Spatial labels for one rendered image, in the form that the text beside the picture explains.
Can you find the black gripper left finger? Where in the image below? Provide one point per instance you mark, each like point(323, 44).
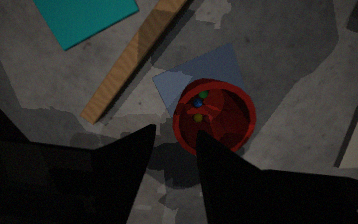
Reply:
point(106, 179)

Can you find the brown wooden plank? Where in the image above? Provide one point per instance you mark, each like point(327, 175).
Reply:
point(154, 28)

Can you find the beige flat rectangular pad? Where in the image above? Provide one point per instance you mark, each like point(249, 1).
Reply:
point(348, 154)

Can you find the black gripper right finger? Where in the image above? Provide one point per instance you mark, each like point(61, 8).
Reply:
point(238, 192)

